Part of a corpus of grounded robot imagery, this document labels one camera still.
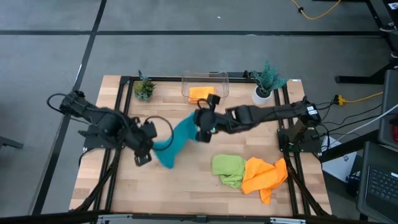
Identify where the black floor stand leg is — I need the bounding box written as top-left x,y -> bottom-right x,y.
0,136 -> 24,150

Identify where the orange microfiber towel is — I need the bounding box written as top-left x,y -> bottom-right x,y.
241,157 -> 289,205
188,86 -> 217,105

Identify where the black cable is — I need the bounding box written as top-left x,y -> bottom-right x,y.
323,101 -> 383,132

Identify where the white cable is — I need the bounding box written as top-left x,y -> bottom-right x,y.
337,104 -> 398,141

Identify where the white cardboard box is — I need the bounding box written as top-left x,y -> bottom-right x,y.
322,136 -> 358,183

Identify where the leafy plant in white pot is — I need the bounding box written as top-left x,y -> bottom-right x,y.
251,60 -> 289,106

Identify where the person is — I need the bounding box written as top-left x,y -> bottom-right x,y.
379,22 -> 398,60

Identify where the yellow cable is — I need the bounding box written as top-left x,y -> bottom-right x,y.
337,91 -> 384,106
290,0 -> 343,21

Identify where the dark grey laptop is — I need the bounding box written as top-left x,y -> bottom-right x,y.
357,141 -> 398,223

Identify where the black desk frame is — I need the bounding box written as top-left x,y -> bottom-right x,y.
335,0 -> 398,85

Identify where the small spiky succulent plant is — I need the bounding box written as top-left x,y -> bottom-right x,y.
133,70 -> 157,102

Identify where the green microfiber towel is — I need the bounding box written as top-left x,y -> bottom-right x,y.
211,154 -> 249,189

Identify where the black aluminium table frame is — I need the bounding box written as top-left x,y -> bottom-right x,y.
70,72 -> 332,218

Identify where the clear plastic bin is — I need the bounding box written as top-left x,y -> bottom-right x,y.
181,70 -> 230,105

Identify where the grey monitor back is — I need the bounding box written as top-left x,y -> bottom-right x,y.
377,70 -> 398,150

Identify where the black crossbar with silver brackets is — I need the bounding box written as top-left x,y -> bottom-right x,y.
0,210 -> 398,224

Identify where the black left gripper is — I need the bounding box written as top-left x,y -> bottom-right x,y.
124,117 -> 158,167

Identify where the teal microfiber towel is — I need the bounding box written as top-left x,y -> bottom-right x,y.
152,112 -> 200,169

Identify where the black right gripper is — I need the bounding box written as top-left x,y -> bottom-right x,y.
195,108 -> 233,144

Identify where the black laptop desk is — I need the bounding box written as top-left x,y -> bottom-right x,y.
320,129 -> 398,224

